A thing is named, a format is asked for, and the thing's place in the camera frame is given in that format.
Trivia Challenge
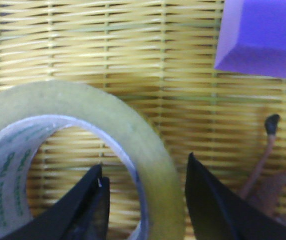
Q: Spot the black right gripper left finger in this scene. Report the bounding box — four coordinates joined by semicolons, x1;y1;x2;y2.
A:
4;164;110;240

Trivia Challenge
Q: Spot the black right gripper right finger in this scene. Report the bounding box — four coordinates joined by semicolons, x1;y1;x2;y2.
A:
185;153;286;240

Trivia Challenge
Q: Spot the yellow packing tape roll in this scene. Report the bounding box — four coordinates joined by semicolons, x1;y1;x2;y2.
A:
0;80;185;240

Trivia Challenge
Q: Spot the burnt wooden matchstick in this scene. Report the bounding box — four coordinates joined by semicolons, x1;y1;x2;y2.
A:
238;113;281;199

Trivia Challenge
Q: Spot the yellow woven basket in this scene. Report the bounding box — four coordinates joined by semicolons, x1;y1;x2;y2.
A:
0;0;286;240

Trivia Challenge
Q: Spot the purple foam block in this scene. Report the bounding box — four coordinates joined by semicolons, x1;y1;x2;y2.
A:
214;0;286;79

